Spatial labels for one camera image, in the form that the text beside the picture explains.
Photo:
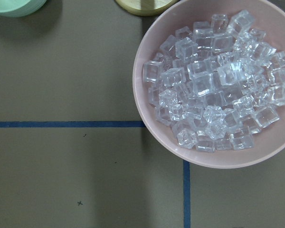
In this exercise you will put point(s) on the pink bowl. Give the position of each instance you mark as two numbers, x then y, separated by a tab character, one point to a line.
268	17

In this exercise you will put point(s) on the wooden stand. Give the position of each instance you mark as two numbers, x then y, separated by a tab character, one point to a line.
145	7

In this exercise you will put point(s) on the green bowl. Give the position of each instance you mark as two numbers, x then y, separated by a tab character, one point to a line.
19	8

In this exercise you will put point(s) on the clear ice cubes pile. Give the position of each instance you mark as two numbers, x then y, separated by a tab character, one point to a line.
216	84

